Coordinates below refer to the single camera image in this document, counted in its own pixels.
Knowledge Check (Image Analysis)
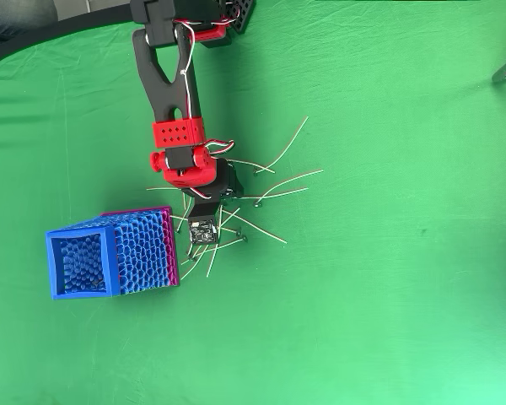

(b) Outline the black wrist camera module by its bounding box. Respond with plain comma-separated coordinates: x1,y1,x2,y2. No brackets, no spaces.
187,197,220,246

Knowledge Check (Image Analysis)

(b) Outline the striped servo cable loop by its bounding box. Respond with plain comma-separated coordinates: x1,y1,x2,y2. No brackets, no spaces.
202,138,236,156

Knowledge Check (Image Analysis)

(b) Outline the white servo cable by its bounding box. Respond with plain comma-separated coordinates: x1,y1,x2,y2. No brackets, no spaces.
175,20,197,122

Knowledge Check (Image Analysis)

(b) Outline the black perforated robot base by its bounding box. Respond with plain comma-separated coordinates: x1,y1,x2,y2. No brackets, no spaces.
225,0,257,34

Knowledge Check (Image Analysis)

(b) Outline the green cloth with black rim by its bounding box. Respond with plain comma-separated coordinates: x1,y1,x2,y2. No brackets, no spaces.
0,0,506,405

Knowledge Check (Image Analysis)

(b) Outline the blue and pink mesh basket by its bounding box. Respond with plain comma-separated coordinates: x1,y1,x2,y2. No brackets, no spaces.
45,205,181,301

